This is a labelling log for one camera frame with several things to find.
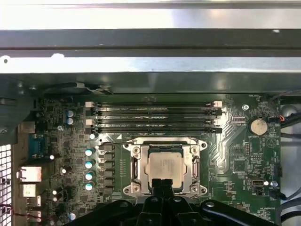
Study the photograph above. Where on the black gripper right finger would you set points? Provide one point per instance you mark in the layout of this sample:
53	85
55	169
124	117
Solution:
178	212

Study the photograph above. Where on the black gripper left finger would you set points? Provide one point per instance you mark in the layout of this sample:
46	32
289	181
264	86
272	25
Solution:
150	212

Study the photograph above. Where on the silver CPU with green edge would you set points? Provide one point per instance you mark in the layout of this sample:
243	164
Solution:
162	164

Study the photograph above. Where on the metal CPU socket cover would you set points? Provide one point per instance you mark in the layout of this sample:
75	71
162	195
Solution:
141	155

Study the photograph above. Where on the thin metal locking lever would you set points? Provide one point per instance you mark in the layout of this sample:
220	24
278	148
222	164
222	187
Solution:
122	142

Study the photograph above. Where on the CPU socket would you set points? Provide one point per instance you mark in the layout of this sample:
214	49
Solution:
129	189

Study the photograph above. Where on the RAM slot with white clips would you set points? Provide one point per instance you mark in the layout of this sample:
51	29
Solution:
152	105
152	121

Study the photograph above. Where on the silver round capacitor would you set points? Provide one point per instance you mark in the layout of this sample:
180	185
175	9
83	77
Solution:
89	187
73	215
88	151
69	121
92	136
89	176
69	113
88	164

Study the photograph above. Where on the internal USB port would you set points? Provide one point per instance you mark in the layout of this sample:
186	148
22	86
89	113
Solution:
257	183

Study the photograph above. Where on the green motherboard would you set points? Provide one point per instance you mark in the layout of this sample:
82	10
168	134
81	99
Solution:
235	141

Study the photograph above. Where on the small silver capacitor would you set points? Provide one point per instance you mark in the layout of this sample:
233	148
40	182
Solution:
51	157
273	183

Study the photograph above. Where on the round coin battery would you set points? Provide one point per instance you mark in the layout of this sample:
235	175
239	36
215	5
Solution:
258	127

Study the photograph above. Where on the silver USB port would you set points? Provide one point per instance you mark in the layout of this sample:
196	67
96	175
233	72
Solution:
34	202
34	215

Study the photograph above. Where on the silver USB port block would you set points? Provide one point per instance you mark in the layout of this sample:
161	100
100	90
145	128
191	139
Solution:
28	190

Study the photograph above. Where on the silver board screw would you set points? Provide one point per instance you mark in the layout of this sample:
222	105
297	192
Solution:
246	107

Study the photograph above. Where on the silver ethernet port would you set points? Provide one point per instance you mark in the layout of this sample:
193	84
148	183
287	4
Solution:
29	174

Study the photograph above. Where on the blue serial port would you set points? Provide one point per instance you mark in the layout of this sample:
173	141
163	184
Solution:
37	146

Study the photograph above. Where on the silver rear port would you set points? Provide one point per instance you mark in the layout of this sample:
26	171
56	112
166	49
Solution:
27	127

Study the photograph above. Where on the black PC case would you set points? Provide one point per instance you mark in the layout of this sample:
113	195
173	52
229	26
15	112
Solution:
150	40

